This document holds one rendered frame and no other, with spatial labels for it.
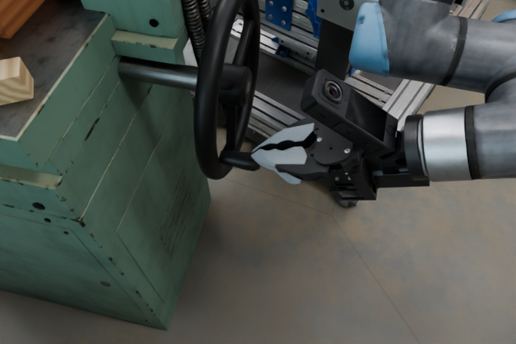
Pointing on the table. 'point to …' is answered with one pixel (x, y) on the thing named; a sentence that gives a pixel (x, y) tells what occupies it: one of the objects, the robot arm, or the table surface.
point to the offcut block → (14, 81)
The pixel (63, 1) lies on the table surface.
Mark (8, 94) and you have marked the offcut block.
